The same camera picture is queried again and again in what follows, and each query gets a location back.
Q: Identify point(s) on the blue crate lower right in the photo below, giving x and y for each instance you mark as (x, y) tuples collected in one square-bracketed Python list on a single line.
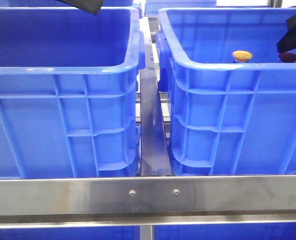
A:
[(237, 231)]

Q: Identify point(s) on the stainless steel front rail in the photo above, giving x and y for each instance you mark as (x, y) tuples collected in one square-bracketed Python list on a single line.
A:
[(86, 202)]

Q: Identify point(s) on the blue crate lower left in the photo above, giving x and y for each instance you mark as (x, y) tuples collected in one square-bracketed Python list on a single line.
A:
[(75, 233)]

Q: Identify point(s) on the blue plastic crate left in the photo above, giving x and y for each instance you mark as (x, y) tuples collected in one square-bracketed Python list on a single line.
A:
[(68, 83)]

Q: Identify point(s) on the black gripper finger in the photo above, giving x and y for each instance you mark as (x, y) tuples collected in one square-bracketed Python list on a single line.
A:
[(288, 41)]

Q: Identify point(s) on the blue plastic crate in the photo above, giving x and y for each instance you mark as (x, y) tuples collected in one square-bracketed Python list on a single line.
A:
[(228, 118), (68, 83)]

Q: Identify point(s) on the steel centre divider bar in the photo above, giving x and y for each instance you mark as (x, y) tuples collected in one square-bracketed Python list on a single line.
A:
[(154, 154)]

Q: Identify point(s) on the blue plastic crate right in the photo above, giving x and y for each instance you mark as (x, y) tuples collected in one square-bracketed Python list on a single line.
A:
[(228, 118)]

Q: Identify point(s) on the blue crate rear right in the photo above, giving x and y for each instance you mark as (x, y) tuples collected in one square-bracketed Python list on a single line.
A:
[(153, 6)]

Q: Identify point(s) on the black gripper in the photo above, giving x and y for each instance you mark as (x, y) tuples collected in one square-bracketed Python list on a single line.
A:
[(89, 6)]

